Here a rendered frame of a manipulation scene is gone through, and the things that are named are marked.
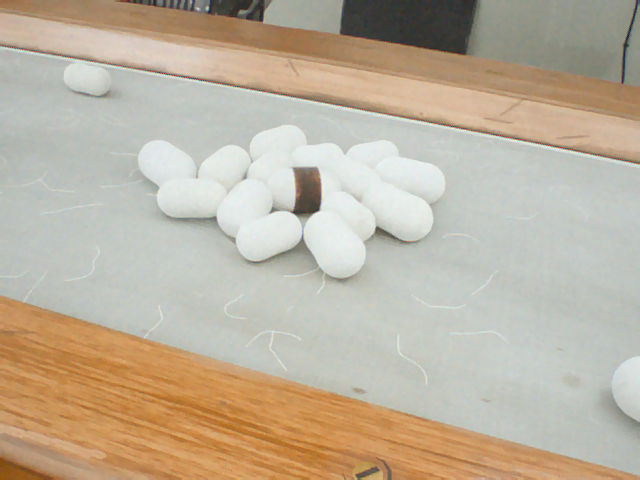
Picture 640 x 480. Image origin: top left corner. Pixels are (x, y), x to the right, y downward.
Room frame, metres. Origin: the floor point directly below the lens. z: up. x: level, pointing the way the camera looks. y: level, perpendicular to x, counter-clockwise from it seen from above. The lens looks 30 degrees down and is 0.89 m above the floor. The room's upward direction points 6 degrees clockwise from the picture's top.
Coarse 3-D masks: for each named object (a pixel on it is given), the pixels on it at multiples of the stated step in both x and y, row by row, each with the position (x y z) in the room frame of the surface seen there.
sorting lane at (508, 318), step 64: (0, 64) 0.48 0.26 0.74; (64, 64) 0.50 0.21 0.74; (0, 128) 0.36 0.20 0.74; (64, 128) 0.37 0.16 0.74; (128, 128) 0.38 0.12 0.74; (192, 128) 0.39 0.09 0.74; (256, 128) 0.40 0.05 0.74; (320, 128) 0.41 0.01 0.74; (384, 128) 0.42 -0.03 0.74; (448, 128) 0.43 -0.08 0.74; (0, 192) 0.28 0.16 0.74; (64, 192) 0.29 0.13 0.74; (128, 192) 0.29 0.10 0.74; (448, 192) 0.33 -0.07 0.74; (512, 192) 0.34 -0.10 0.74; (576, 192) 0.35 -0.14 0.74; (0, 256) 0.22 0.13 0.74; (64, 256) 0.23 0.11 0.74; (128, 256) 0.23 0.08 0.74; (192, 256) 0.24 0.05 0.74; (384, 256) 0.26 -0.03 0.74; (448, 256) 0.26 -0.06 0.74; (512, 256) 0.27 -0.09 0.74; (576, 256) 0.27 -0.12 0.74; (128, 320) 0.19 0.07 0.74; (192, 320) 0.20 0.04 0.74; (256, 320) 0.20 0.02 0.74; (320, 320) 0.20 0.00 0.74; (384, 320) 0.21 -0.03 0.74; (448, 320) 0.21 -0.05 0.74; (512, 320) 0.22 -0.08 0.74; (576, 320) 0.22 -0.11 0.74; (320, 384) 0.17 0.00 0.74; (384, 384) 0.17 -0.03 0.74; (448, 384) 0.17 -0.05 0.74; (512, 384) 0.18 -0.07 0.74; (576, 384) 0.18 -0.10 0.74; (576, 448) 0.15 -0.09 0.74
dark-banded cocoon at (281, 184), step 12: (288, 168) 0.29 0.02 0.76; (324, 168) 0.30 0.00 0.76; (276, 180) 0.29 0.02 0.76; (288, 180) 0.28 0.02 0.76; (324, 180) 0.29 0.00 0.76; (336, 180) 0.29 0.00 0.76; (276, 192) 0.28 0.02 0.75; (288, 192) 0.28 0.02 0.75; (324, 192) 0.29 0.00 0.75; (276, 204) 0.28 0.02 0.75; (288, 204) 0.28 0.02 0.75
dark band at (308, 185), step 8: (296, 168) 0.29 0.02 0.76; (304, 168) 0.29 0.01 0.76; (312, 168) 0.30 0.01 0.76; (296, 176) 0.29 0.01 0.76; (304, 176) 0.29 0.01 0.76; (312, 176) 0.29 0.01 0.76; (296, 184) 0.28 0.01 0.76; (304, 184) 0.29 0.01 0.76; (312, 184) 0.29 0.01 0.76; (320, 184) 0.29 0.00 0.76; (296, 192) 0.28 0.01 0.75; (304, 192) 0.28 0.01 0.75; (312, 192) 0.28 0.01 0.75; (320, 192) 0.29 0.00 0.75; (296, 200) 0.28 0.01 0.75; (304, 200) 0.28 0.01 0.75; (312, 200) 0.28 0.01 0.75; (320, 200) 0.28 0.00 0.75; (296, 208) 0.28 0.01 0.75; (304, 208) 0.28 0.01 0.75; (312, 208) 0.29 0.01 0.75
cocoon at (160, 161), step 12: (156, 144) 0.31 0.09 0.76; (168, 144) 0.31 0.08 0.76; (144, 156) 0.30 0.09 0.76; (156, 156) 0.30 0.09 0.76; (168, 156) 0.30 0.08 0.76; (180, 156) 0.30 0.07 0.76; (144, 168) 0.30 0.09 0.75; (156, 168) 0.29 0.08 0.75; (168, 168) 0.29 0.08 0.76; (180, 168) 0.29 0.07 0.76; (192, 168) 0.30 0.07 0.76; (156, 180) 0.29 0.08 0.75
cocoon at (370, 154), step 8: (360, 144) 0.34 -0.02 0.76; (368, 144) 0.34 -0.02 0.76; (376, 144) 0.34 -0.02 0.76; (384, 144) 0.34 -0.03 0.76; (392, 144) 0.35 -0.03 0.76; (352, 152) 0.34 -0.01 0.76; (360, 152) 0.33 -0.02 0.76; (368, 152) 0.33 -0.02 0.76; (376, 152) 0.34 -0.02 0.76; (384, 152) 0.34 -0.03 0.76; (392, 152) 0.34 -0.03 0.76; (360, 160) 0.33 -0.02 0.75; (368, 160) 0.33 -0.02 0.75; (376, 160) 0.33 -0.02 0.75
